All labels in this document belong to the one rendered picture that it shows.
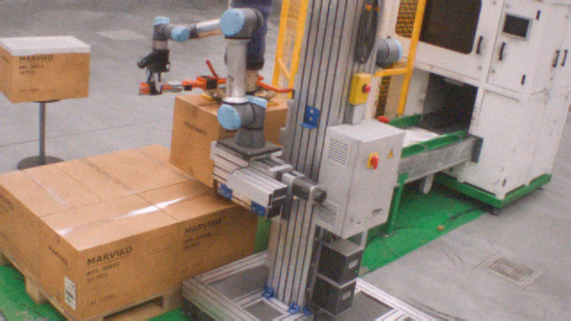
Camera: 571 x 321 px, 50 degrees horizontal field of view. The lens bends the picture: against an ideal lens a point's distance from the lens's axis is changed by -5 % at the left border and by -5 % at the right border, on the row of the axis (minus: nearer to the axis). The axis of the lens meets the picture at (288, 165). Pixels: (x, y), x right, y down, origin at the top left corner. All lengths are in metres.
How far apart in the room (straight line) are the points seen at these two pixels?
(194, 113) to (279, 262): 0.91
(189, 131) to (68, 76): 1.69
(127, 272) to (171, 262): 0.29
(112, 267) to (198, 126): 0.88
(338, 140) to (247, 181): 0.45
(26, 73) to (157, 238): 2.03
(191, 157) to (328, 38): 1.13
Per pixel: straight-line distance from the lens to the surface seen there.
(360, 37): 2.87
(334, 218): 2.94
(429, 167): 5.01
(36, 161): 5.45
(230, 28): 2.83
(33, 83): 4.95
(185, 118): 3.58
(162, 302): 3.59
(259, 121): 3.03
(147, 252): 3.34
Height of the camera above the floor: 2.06
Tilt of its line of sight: 21 degrees down
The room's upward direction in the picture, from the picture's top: 8 degrees clockwise
